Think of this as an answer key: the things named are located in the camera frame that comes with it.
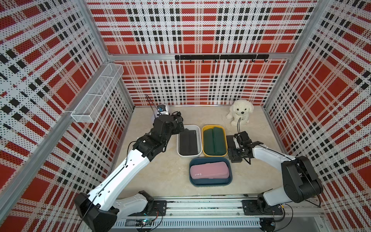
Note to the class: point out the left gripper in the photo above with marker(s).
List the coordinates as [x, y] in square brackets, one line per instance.
[176, 130]

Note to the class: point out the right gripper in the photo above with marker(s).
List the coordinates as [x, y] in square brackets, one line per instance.
[246, 157]

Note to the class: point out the black pencil case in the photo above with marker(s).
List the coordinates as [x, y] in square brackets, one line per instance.
[233, 152]
[193, 143]

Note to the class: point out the dark grey pencil case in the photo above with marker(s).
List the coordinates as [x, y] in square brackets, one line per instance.
[184, 143]

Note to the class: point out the dark green pencil case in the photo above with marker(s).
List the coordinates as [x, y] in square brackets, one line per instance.
[208, 139]

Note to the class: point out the pink pencil case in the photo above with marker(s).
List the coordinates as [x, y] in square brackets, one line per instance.
[195, 169]
[213, 174]

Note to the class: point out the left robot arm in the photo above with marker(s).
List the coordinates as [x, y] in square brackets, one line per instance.
[99, 209]

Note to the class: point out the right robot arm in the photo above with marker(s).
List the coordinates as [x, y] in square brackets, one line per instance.
[300, 181]

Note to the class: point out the white storage box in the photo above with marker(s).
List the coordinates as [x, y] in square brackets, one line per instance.
[199, 138]

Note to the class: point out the yellow storage box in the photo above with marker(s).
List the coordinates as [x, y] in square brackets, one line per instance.
[212, 126]

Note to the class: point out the dark teal storage box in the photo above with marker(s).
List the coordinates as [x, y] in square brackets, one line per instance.
[210, 182]

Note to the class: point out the white plush dog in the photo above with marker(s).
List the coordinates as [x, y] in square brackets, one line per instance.
[240, 112]

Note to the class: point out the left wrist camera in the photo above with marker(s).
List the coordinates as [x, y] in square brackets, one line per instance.
[162, 109]

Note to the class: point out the metal base rail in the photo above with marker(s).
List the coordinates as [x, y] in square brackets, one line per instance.
[222, 213]

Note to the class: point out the white wire basket shelf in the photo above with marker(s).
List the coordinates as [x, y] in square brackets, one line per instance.
[90, 107]

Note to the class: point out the black hook rail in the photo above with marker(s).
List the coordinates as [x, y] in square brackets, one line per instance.
[252, 57]

